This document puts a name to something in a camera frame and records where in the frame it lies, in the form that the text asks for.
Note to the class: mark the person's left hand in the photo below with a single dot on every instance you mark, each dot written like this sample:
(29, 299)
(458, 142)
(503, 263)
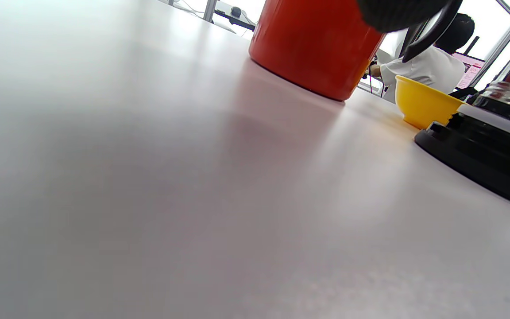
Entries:
(396, 13)

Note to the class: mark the orange hot water kettle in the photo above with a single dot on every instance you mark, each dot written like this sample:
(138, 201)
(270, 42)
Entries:
(312, 44)

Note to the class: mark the yellow bowl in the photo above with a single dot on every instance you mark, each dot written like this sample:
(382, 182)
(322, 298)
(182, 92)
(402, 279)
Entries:
(423, 102)

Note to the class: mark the black kettle lid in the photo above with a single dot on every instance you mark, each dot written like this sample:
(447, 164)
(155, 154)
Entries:
(489, 146)

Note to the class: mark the computer monitor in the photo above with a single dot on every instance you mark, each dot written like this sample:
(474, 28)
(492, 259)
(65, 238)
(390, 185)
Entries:
(472, 71)

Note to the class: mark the black computer mouse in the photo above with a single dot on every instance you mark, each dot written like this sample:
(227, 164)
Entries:
(236, 12)

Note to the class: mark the aluminium frame post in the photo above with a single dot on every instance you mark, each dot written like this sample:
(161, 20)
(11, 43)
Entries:
(500, 48)

